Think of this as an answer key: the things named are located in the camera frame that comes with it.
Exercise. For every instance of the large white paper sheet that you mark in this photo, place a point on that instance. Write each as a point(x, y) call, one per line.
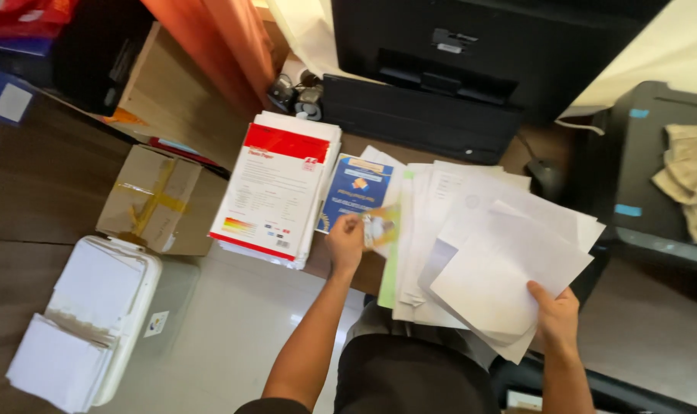
point(305, 31)

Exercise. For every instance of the black printer output tray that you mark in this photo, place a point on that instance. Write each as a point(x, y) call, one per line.
point(417, 118)

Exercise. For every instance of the cream white cover cloth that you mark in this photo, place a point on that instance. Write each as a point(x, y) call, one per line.
point(658, 52)

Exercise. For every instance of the black printer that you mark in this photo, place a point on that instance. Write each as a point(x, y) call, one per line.
point(498, 40)

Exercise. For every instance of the beige crumpled cloth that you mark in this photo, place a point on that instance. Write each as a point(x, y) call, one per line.
point(690, 178)

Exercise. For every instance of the black computer mouse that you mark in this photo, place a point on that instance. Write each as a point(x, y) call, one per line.
point(545, 175)

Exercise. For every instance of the person's right hand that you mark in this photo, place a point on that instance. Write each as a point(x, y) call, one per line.
point(558, 322)

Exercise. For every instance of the fanned stack of white papers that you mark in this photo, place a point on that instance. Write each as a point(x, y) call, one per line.
point(498, 270)

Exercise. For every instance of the orange curtain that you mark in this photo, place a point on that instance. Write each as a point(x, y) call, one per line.
point(216, 46)

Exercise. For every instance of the black machine with blue tape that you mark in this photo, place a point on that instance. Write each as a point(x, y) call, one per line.
point(630, 172)

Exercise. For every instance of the yellow printed card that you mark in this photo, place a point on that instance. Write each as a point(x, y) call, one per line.
point(383, 227)

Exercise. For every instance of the brown cardboard sheet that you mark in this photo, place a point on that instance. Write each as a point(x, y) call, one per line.
point(170, 92)

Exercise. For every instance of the red flat folder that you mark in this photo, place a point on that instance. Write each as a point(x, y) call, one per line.
point(181, 150)

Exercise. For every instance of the light green paper sheet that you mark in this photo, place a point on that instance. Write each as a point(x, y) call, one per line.
point(389, 282)

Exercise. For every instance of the person's left hand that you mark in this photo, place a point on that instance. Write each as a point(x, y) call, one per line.
point(343, 244)

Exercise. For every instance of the blue box with white label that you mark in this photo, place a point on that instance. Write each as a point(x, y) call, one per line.
point(3, 98)

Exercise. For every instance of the red plastic bag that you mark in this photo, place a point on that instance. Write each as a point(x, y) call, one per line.
point(23, 14)

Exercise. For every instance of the white sticker label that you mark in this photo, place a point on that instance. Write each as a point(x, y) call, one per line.
point(156, 324)

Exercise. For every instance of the blue printed booklet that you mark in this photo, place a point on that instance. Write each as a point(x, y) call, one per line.
point(354, 187)

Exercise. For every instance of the red white photo paper packs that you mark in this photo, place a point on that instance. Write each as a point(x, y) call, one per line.
point(273, 184)

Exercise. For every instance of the cardboard box with yellow tape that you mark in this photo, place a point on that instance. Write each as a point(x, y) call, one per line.
point(153, 198)

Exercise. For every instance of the white plastic case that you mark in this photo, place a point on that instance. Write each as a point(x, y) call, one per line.
point(131, 322)

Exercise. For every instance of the person's black trousers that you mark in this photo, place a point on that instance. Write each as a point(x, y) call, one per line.
point(411, 376)

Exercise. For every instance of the person's left fingers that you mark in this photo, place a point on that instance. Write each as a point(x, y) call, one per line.
point(348, 221)

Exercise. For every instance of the white envelopes pile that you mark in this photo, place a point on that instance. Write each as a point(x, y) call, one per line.
point(72, 339)

